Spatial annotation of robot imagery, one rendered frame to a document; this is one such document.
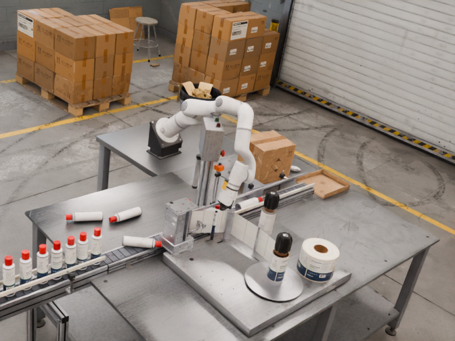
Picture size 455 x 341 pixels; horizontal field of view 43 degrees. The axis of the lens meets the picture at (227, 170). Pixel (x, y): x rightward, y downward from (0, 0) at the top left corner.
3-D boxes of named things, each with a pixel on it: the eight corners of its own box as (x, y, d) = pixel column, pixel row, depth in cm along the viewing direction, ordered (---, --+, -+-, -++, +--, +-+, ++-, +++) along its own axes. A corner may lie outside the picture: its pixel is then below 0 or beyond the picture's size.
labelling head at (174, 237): (172, 255, 305) (178, 214, 293) (158, 243, 312) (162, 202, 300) (193, 247, 314) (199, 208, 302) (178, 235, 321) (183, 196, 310)
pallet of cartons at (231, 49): (214, 112, 722) (229, 21, 669) (166, 89, 765) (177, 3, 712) (269, 95, 809) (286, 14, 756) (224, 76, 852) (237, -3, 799)
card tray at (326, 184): (323, 199, 396) (324, 194, 394) (295, 182, 412) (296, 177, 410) (349, 189, 416) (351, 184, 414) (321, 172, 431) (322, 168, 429)
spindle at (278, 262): (274, 287, 293) (286, 241, 280) (262, 278, 298) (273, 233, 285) (286, 282, 299) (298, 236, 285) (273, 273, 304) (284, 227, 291)
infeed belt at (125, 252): (106, 270, 292) (106, 264, 290) (97, 262, 297) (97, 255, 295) (312, 193, 400) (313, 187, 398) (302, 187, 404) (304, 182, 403)
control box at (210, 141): (201, 160, 317) (206, 129, 308) (198, 147, 332) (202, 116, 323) (219, 162, 319) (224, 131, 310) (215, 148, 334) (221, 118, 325)
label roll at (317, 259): (339, 272, 315) (346, 251, 309) (319, 287, 301) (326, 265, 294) (309, 254, 326) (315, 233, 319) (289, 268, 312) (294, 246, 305)
